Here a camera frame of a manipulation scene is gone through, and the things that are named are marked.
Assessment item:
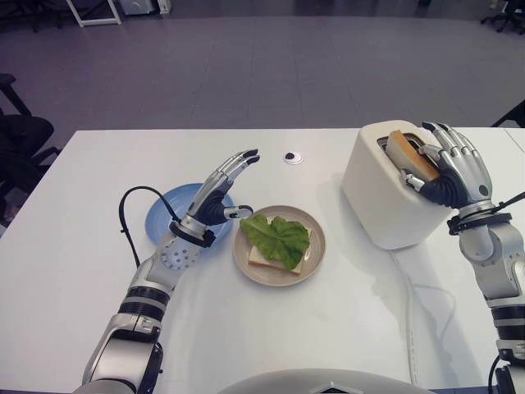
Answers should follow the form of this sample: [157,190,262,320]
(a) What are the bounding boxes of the black chair base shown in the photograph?
[480,10,525,34]

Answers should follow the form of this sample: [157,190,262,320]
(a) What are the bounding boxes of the beige plate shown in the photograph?
[232,204,327,286]

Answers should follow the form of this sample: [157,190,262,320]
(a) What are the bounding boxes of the cream toaster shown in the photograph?
[340,120,450,251]

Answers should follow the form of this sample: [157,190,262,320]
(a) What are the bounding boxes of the white cord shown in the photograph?
[388,248,457,383]

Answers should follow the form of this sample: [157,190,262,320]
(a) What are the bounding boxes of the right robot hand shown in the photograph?
[399,120,499,213]

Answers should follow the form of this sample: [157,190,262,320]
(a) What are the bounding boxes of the blue plate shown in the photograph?
[144,182,235,251]

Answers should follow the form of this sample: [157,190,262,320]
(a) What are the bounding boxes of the green lettuce leaf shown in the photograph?
[240,214,311,272]

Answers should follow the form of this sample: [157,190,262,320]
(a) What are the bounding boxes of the black cable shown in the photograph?
[490,191,525,213]
[118,186,181,264]

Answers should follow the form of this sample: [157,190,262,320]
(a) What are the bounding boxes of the bread slice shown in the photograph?
[386,130,442,181]
[248,214,313,277]

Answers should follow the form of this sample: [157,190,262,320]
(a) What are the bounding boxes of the robot body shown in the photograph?
[216,368,433,394]

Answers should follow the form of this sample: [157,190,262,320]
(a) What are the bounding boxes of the white table frame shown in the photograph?
[73,0,123,28]

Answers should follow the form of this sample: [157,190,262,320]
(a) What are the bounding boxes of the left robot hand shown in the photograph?
[179,148,263,236]

